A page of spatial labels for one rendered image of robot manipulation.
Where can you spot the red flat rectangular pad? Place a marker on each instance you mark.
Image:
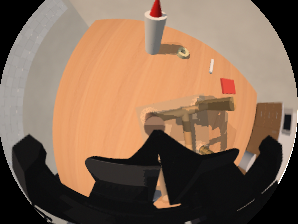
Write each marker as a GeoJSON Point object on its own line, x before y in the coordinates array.
{"type": "Point", "coordinates": [228, 86]}

